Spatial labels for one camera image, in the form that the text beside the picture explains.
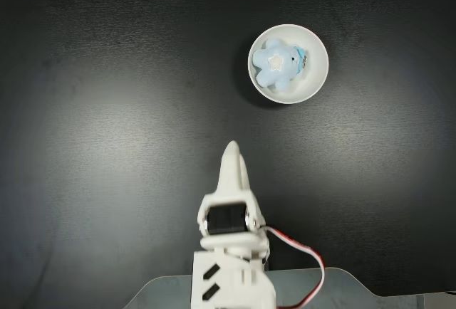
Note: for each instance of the skyblue plush doll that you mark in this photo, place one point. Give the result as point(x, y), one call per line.
point(270, 72)

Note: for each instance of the white bowl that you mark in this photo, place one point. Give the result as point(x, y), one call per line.
point(315, 74)

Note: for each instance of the grey cloth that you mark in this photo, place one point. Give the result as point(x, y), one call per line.
point(349, 294)

